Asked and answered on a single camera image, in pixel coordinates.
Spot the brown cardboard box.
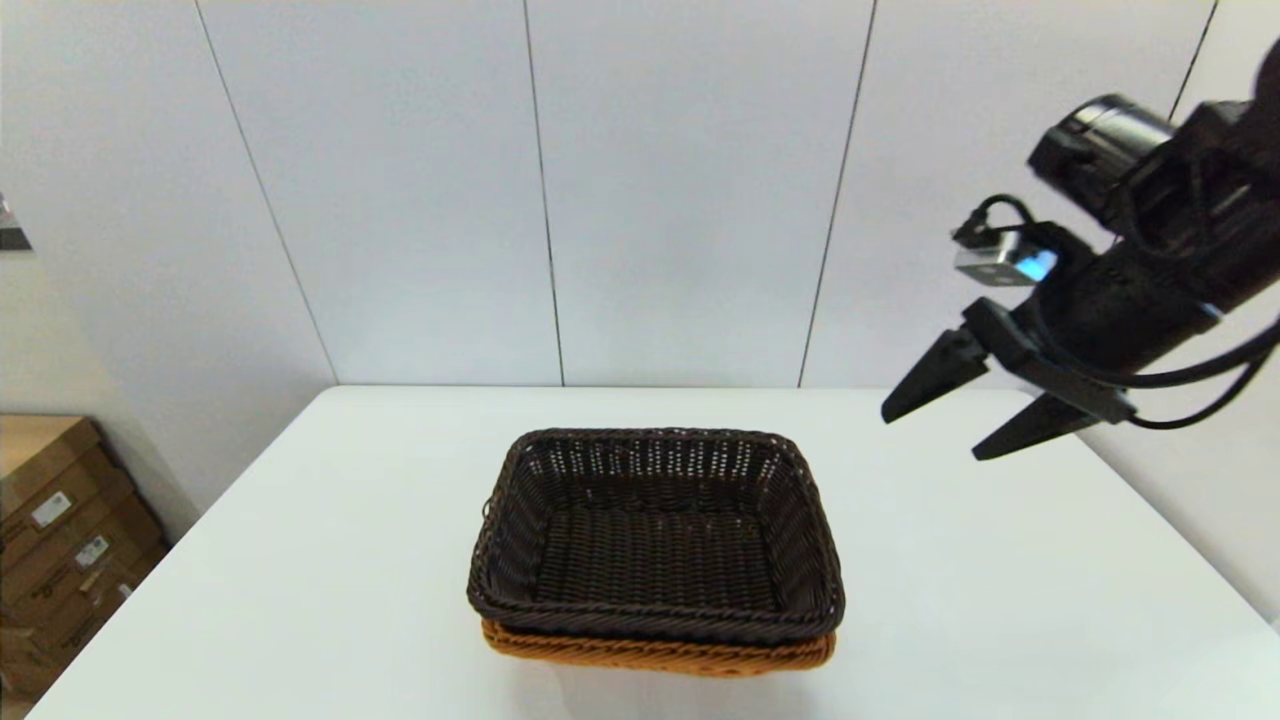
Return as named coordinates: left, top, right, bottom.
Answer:
left=0, top=570, right=151, bottom=706
left=0, top=415, right=111, bottom=501
left=0, top=455, right=151, bottom=561
left=0, top=505, right=171, bottom=626

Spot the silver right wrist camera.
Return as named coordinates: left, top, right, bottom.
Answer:
left=953, top=225, right=1061, bottom=289

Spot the thin black camera cable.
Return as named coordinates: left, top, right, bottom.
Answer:
left=950, top=194, right=1041, bottom=247

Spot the orange wicker basket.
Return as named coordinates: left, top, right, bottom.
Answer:
left=480, top=618, right=837, bottom=679

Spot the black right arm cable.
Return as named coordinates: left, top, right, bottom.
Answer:
left=1035, top=315, right=1280, bottom=433

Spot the grey wall fixture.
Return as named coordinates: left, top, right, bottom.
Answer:
left=0, top=190, right=36, bottom=253

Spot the dark brown wicker basket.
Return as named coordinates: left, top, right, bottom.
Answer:
left=466, top=428, right=847, bottom=646

